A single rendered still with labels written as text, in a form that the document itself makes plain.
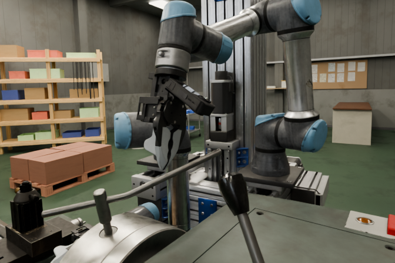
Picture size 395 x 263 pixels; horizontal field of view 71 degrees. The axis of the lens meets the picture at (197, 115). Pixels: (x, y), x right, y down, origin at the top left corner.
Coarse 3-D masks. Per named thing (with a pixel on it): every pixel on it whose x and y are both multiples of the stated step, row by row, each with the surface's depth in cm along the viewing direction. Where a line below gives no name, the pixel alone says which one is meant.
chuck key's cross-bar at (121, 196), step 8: (216, 152) 53; (200, 160) 52; (176, 168) 52; (184, 168) 52; (160, 176) 52; (168, 176) 51; (144, 184) 51; (152, 184) 51; (128, 192) 51; (136, 192) 51; (112, 200) 50; (120, 200) 50; (56, 208) 48; (64, 208) 48; (72, 208) 49; (80, 208) 49; (48, 216) 48
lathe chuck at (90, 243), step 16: (96, 224) 54; (112, 224) 54; (128, 224) 54; (144, 224) 54; (80, 240) 51; (96, 240) 50; (112, 240) 49; (64, 256) 49; (80, 256) 48; (96, 256) 47
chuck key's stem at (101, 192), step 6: (96, 192) 49; (102, 192) 49; (96, 198) 49; (102, 198) 49; (96, 204) 49; (102, 204) 49; (108, 204) 50; (102, 210) 49; (108, 210) 50; (102, 216) 50; (108, 216) 50; (102, 222) 50; (108, 222) 50; (108, 228) 51; (108, 234) 51
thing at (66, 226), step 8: (56, 224) 110; (64, 224) 110; (72, 224) 109; (64, 232) 103; (0, 240) 99; (8, 240) 99; (64, 240) 101; (0, 248) 94; (8, 248) 94; (16, 248) 94; (0, 256) 89; (8, 256) 89; (16, 256) 89; (24, 256) 90; (40, 256) 94
